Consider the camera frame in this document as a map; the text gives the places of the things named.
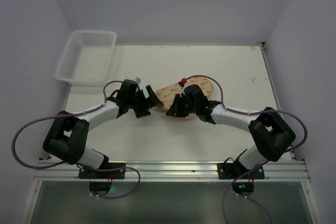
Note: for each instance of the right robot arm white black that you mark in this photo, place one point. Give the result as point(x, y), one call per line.
point(271, 134)

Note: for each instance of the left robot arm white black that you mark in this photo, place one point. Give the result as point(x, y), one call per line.
point(68, 134)

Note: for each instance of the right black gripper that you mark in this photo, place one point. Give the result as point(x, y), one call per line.
point(182, 106)

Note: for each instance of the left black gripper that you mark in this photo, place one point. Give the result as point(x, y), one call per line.
point(143, 103)

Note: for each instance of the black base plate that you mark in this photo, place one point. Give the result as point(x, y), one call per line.
point(105, 171)
point(232, 170)

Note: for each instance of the aluminium mounting rail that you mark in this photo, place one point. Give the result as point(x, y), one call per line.
point(169, 171)

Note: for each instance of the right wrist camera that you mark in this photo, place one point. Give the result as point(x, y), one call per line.
point(183, 83)

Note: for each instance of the white plastic mesh basket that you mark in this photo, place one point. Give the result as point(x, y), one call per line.
point(86, 59)

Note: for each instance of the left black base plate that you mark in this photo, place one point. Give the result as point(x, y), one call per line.
point(105, 171)

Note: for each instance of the floral mesh laundry bag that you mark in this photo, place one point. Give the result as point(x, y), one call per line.
point(167, 94)

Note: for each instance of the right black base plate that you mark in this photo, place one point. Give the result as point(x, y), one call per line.
point(232, 170)

